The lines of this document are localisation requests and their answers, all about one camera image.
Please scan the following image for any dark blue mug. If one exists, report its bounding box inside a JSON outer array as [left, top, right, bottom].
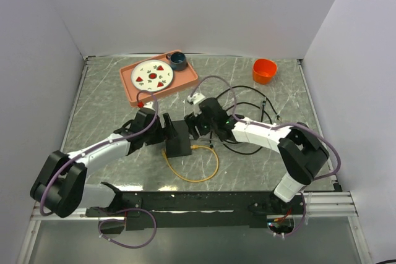
[[166, 51, 187, 71]]

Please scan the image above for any black network switch box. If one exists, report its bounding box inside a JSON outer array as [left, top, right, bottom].
[[165, 120, 192, 158]]

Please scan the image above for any orange plastic cup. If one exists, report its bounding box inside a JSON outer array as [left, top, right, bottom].
[[252, 58, 278, 85]]

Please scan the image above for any yellow ethernet cable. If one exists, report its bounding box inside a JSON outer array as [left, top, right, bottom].
[[162, 145, 220, 184]]

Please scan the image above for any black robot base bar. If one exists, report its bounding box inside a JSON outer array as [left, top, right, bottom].
[[85, 191, 304, 231]]

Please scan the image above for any short black ethernet cable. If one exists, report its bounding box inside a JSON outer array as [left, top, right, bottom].
[[261, 98, 282, 122]]

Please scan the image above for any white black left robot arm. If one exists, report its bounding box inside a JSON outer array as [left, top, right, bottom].
[[30, 108, 174, 218]]

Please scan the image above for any long black ethernet cable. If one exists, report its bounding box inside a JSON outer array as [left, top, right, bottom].
[[209, 86, 276, 156]]

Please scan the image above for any white plate with strawberries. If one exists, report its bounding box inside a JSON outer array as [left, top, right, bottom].
[[131, 59, 174, 93]]

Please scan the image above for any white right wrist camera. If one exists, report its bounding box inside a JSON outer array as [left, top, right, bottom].
[[187, 93, 206, 115]]

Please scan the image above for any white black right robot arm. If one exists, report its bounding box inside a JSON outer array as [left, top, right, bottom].
[[184, 93, 329, 214]]

